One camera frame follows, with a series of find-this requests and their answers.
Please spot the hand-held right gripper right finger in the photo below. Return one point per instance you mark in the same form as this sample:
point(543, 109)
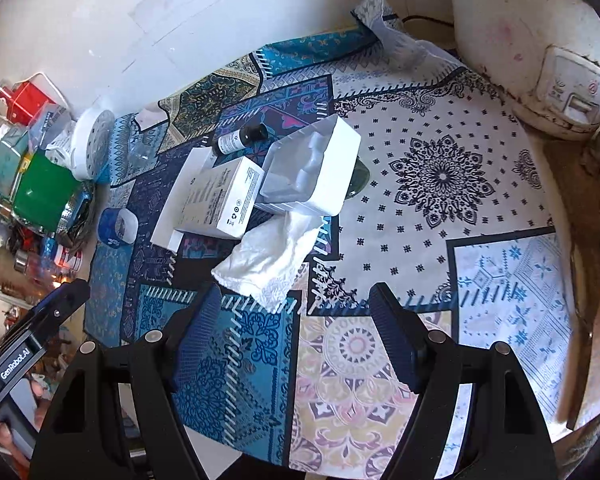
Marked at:
point(395, 340)

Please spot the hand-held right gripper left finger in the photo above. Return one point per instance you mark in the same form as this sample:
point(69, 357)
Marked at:
point(200, 340)

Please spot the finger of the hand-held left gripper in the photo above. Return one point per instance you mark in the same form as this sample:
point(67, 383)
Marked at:
point(67, 297)

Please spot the small blue container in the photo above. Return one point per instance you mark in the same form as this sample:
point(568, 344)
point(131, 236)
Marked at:
point(112, 227)

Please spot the white paper tissue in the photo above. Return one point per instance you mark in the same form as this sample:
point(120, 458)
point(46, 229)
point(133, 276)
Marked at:
point(265, 260)

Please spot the white box sleeve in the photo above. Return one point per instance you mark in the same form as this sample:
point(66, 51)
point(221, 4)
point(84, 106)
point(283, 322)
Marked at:
point(167, 225)

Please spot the white printed cardboard box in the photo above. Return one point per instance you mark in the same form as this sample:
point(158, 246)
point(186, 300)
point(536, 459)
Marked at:
point(220, 195)

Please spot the dark green glass object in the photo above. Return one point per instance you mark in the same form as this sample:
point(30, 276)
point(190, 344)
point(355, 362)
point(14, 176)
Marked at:
point(360, 180)

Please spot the white box tray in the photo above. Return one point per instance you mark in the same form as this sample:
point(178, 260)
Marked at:
point(305, 170)

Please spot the dark glass bottle white label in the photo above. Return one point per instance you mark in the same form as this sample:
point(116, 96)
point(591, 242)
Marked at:
point(230, 142)

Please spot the person's left hand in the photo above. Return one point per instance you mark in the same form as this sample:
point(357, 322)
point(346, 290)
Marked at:
point(5, 437)

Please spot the white pill bottle red label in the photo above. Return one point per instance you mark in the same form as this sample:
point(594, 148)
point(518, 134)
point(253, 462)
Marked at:
point(75, 259)

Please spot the steel capped clear bottle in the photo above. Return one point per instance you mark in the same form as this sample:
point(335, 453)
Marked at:
point(22, 262)

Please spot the steel steamer basket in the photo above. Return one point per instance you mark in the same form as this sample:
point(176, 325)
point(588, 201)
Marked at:
point(67, 220)

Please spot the patterned blue patchwork tablecloth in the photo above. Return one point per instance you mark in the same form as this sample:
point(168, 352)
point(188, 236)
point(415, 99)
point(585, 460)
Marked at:
point(430, 240)

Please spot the green metal appliance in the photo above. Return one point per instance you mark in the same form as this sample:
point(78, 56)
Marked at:
point(45, 192)

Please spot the teal tissue box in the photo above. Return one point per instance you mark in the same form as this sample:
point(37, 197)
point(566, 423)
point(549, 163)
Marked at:
point(10, 160)

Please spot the white round perforated lid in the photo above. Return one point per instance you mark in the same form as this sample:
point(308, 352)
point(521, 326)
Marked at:
point(92, 145)

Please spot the clear glass cup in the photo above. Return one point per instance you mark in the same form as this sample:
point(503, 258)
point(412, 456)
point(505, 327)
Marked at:
point(142, 152)

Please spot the blue white plastic bag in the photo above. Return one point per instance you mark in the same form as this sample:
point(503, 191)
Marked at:
point(55, 130)

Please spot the red tin box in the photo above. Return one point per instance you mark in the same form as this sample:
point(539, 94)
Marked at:
point(27, 100)

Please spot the white rice cooker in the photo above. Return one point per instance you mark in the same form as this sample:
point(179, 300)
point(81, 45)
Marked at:
point(510, 50)

